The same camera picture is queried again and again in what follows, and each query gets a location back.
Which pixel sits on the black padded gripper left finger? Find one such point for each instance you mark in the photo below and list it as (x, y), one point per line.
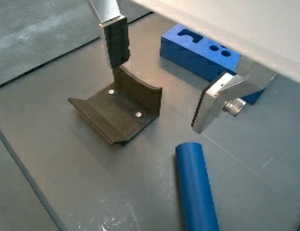
(114, 30)

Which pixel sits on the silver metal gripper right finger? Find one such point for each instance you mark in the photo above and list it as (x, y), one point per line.
(222, 94)

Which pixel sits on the blue round cylinder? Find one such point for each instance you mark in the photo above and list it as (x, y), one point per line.
(197, 202)

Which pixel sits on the blue shape sorting board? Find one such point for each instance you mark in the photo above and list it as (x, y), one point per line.
(198, 54)

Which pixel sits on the black curved cradle holder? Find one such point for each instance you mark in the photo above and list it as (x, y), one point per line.
(122, 108)

